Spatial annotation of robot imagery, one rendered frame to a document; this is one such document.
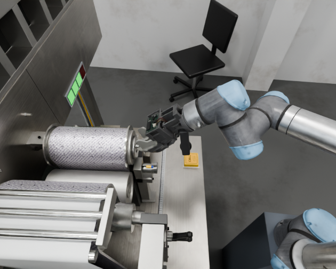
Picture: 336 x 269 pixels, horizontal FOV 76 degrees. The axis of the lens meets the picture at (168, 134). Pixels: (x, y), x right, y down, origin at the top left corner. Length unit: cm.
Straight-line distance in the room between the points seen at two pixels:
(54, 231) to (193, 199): 69
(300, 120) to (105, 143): 53
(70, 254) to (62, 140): 39
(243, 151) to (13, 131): 64
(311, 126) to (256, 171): 168
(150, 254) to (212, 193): 165
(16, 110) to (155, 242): 56
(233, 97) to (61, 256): 45
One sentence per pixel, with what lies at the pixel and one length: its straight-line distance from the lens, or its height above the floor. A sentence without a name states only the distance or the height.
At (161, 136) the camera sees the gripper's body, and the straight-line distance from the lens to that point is 60.
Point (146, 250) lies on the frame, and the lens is 42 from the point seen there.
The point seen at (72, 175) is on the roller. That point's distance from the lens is 75.
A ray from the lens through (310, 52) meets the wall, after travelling 317.
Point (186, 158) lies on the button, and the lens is 108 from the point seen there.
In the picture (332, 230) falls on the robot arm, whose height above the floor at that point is 113.
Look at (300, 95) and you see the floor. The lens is 319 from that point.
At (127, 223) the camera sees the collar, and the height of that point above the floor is 136.
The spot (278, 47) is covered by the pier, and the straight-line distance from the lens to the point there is 271.
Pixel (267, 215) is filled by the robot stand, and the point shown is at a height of 90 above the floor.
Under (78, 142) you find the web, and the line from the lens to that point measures 71.
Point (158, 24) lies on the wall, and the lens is 277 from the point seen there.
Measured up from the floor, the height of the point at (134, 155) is 126.
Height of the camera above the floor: 185
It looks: 53 degrees down
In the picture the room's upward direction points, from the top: straight up
